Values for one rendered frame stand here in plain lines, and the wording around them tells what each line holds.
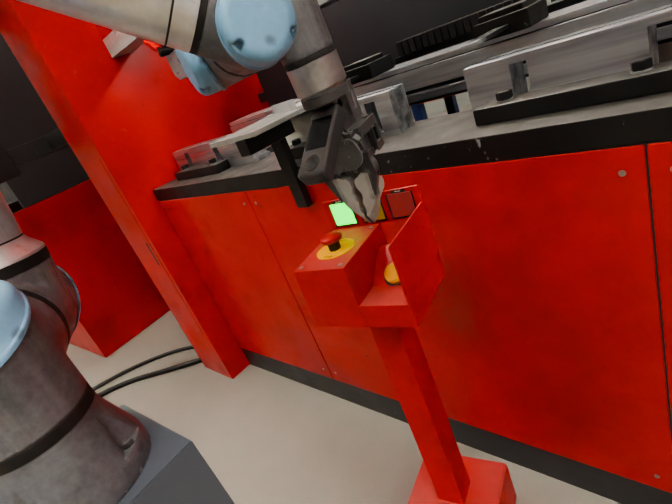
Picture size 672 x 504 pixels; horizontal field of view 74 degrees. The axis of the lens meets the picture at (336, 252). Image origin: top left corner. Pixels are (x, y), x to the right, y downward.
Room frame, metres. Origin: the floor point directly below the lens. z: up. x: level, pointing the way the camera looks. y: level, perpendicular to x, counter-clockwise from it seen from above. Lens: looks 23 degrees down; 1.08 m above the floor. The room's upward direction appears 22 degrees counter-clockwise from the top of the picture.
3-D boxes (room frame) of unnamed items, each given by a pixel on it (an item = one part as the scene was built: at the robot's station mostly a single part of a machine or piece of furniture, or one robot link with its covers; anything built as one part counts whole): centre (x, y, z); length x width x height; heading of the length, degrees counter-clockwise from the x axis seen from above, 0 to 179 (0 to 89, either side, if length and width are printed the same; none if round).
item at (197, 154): (1.62, 0.25, 0.92); 0.50 x 0.06 x 0.10; 39
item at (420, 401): (0.72, -0.04, 0.39); 0.06 x 0.06 x 0.54; 53
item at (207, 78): (0.61, 0.03, 1.13); 0.11 x 0.11 x 0.08; 16
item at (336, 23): (1.70, -0.34, 1.12); 1.13 x 0.02 x 0.44; 39
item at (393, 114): (1.15, -0.13, 0.92); 0.39 x 0.06 x 0.10; 39
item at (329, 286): (0.72, -0.04, 0.75); 0.20 x 0.16 x 0.18; 53
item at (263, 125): (1.10, 0.02, 1.00); 0.26 x 0.18 x 0.01; 129
